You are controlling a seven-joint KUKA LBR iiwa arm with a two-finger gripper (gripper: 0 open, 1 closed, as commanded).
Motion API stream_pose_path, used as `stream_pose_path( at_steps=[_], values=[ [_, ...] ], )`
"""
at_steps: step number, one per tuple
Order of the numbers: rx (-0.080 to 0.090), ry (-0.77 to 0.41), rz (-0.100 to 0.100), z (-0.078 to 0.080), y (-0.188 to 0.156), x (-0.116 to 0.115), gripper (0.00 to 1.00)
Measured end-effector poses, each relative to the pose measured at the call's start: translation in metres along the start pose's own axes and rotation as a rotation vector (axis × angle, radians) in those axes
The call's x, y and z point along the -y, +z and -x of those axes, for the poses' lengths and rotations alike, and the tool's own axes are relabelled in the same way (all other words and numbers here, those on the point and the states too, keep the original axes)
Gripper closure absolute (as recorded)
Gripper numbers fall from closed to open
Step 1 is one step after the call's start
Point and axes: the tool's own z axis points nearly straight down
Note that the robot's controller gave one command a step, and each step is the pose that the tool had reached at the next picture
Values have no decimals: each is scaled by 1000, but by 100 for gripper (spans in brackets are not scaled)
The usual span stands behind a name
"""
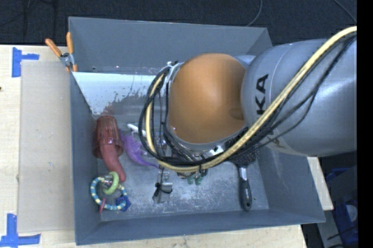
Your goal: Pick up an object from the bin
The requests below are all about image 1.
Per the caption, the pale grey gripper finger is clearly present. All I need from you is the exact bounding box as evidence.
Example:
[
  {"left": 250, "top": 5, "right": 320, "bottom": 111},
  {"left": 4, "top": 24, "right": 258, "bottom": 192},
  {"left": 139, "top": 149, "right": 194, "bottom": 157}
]
[
  {"left": 163, "top": 170, "right": 174, "bottom": 195},
  {"left": 152, "top": 168, "right": 165, "bottom": 204}
]

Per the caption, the grey metal bin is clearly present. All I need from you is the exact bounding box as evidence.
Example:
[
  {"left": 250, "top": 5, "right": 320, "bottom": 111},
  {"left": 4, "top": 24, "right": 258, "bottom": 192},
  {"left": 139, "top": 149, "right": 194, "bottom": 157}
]
[{"left": 67, "top": 16, "right": 327, "bottom": 246}]

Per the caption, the purple feather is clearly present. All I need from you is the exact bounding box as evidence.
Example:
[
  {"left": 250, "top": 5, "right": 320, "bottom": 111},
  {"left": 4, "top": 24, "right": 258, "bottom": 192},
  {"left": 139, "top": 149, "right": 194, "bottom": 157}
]
[{"left": 119, "top": 130, "right": 160, "bottom": 169}]

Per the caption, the red toy sausage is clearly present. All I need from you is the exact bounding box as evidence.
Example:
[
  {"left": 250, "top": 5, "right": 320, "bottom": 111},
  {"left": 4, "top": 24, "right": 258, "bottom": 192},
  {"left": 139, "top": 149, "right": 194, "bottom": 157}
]
[{"left": 101, "top": 144, "right": 127, "bottom": 183}]

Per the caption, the white plastic piece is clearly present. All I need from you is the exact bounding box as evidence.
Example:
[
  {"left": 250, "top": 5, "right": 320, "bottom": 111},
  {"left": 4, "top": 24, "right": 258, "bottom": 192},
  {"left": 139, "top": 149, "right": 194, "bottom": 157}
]
[{"left": 126, "top": 123, "right": 147, "bottom": 137}]

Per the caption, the red-brown clear plastic cup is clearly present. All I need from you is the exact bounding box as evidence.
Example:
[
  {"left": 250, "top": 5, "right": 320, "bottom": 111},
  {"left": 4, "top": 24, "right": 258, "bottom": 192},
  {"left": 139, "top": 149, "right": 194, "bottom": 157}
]
[{"left": 92, "top": 115, "right": 124, "bottom": 159}]

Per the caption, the pale wood flat board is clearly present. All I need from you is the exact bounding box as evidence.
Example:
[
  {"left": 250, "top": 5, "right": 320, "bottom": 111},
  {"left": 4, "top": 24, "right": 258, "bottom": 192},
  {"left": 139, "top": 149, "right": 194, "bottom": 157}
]
[{"left": 16, "top": 60, "right": 77, "bottom": 235}]

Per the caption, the blue star ring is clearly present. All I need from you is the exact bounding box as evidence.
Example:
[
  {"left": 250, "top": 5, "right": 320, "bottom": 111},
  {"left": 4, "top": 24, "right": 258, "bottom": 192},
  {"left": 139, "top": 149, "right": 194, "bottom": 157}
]
[{"left": 115, "top": 195, "right": 132, "bottom": 212}]

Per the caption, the green ring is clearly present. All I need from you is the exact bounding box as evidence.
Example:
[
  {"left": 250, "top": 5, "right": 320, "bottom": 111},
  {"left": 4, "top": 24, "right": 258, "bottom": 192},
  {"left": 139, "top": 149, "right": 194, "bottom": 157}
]
[{"left": 101, "top": 171, "right": 121, "bottom": 195}]

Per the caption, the black spatula with grey handle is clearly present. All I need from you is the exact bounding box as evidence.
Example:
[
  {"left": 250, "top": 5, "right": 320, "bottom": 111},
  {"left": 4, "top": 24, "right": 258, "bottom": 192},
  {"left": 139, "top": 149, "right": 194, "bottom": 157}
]
[{"left": 228, "top": 138, "right": 261, "bottom": 212}]

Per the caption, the blue and yellow striped ring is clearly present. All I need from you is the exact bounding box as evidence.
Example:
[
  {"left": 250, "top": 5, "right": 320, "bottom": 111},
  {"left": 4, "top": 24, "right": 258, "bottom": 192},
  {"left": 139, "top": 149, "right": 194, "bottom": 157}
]
[{"left": 89, "top": 176, "right": 129, "bottom": 212}]

